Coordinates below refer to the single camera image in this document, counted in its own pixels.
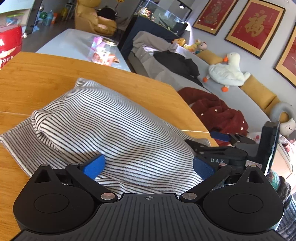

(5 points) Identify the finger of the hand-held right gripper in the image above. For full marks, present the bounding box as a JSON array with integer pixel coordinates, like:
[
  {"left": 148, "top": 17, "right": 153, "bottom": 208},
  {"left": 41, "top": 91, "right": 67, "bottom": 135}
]
[
  {"left": 210, "top": 131, "right": 259, "bottom": 144},
  {"left": 184, "top": 138, "right": 219, "bottom": 156}
]

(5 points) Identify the person's right forearm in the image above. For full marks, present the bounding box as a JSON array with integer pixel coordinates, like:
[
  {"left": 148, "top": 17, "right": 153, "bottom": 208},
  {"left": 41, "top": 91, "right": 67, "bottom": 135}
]
[{"left": 268, "top": 170, "right": 296, "bottom": 241}]

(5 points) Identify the black jacket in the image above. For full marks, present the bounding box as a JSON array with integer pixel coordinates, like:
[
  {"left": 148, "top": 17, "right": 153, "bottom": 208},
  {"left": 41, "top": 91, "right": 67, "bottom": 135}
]
[{"left": 153, "top": 50, "right": 204, "bottom": 87}]

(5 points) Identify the white bear plush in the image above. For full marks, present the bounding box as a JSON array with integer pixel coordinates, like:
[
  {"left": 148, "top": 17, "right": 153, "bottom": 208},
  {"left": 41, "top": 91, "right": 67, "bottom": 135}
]
[{"left": 279, "top": 118, "right": 296, "bottom": 136}]

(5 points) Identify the white shelf unit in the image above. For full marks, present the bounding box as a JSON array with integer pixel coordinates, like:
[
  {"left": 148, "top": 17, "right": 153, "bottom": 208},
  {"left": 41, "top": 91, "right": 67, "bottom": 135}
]
[{"left": 0, "top": 0, "right": 35, "bottom": 27}]

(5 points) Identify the white goose plush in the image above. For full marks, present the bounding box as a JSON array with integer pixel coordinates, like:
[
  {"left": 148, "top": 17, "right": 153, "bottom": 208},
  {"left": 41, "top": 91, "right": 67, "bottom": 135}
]
[{"left": 203, "top": 52, "right": 251, "bottom": 92}]

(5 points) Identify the beige blanket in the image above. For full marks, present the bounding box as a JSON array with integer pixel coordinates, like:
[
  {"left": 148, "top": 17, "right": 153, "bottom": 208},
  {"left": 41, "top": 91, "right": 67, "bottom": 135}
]
[{"left": 132, "top": 31, "right": 178, "bottom": 55}]

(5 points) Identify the yellow armchair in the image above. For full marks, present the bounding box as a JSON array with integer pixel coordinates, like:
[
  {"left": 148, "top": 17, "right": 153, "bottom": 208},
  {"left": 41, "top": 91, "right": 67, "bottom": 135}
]
[{"left": 74, "top": 0, "right": 117, "bottom": 36}]

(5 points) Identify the yellow long cushion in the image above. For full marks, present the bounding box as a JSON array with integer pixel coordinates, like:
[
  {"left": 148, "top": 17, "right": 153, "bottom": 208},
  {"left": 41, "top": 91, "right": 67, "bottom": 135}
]
[{"left": 196, "top": 49, "right": 223, "bottom": 65}]

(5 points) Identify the red framed figure picture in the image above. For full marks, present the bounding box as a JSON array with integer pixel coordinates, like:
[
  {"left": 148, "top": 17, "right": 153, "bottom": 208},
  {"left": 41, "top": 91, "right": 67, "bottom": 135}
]
[{"left": 192, "top": 0, "right": 238, "bottom": 36}]

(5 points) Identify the blue water jug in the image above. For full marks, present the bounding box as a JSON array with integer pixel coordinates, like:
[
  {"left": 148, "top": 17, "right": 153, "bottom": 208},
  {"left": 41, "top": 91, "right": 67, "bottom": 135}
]
[{"left": 45, "top": 9, "right": 54, "bottom": 26}]

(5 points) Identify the pink snack container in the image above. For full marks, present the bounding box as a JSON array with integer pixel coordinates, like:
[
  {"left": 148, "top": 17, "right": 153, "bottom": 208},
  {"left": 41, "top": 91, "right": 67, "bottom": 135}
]
[{"left": 92, "top": 37, "right": 119, "bottom": 66}]

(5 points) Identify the grey sofa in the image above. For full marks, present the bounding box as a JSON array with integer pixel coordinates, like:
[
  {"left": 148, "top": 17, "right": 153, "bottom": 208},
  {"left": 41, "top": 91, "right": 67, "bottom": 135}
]
[{"left": 128, "top": 31, "right": 296, "bottom": 167}]

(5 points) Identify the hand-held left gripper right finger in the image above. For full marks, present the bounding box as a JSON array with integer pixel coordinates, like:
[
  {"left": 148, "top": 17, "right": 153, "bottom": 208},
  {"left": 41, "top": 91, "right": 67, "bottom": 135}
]
[{"left": 179, "top": 156, "right": 264, "bottom": 203}]

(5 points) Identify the dark cloth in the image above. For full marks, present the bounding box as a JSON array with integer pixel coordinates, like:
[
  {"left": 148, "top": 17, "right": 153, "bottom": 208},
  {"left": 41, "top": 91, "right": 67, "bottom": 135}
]
[{"left": 97, "top": 6, "right": 118, "bottom": 20}]

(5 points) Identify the red framed gold character picture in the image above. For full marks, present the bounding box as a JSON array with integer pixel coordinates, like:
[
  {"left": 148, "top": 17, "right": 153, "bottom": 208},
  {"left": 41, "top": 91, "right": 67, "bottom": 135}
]
[{"left": 225, "top": 0, "right": 292, "bottom": 59}]

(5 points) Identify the dark fish tank cabinet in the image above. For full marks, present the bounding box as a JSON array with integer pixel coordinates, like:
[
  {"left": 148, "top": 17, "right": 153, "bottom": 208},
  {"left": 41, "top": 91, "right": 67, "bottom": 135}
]
[{"left": 120, "top": 15, "right": 188, "bottom": 61}]

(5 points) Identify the grey neck pillow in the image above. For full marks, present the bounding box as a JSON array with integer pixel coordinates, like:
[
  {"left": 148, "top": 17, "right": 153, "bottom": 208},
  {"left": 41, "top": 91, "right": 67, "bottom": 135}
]
[{"left": 269, "top": 101, "right": 296, "bottom": 123}]

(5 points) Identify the pale low table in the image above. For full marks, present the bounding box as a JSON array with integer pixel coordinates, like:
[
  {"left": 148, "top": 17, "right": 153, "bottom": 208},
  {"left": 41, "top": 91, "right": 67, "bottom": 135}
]
[{"left": 36, "top": 28, "right": 132, "bottom": 72}]

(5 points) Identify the pink doll plush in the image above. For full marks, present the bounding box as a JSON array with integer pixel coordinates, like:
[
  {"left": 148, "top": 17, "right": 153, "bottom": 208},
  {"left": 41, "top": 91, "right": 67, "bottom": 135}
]
[{"left": 196, "top": 41, "right": 208, "bottom": 55}]

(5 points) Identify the yellow duck plush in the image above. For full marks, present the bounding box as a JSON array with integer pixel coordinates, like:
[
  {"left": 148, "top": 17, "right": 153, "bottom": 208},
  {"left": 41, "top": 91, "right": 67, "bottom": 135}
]
[{"left": 184, "top": 38, "right": 201, "bottom": 52}]

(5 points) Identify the dark red fuzzy garment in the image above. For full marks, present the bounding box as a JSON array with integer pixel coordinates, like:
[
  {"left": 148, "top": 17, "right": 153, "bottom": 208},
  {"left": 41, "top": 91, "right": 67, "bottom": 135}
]
[{"left": 178, "top": 87, "right": 249, "bottom": 139}]

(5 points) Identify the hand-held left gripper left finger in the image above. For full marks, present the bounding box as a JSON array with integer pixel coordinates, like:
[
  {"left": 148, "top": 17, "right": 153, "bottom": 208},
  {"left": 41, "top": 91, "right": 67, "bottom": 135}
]
[{"left": 34, "top": 153, "right": 119, "bottom": 203}]

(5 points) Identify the striped knit garment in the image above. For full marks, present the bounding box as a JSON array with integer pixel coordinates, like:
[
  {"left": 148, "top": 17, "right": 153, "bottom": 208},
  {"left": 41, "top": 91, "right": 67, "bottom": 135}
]
[{"left": 0, "top": 77, "right": 211, "bottom": 194}]

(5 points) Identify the yellow square cushion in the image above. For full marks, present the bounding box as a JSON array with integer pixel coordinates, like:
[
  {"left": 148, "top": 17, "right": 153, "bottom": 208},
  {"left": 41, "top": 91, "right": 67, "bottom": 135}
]
[{"left": 240, "top": 75, "right": 281, "bottom": 116}]

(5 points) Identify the glass fish tank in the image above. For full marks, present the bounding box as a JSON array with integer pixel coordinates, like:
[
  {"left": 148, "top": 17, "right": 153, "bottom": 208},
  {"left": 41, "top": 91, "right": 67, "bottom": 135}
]
[{"left": 135, "top": 0, "right": 192, "bottom": 36}]

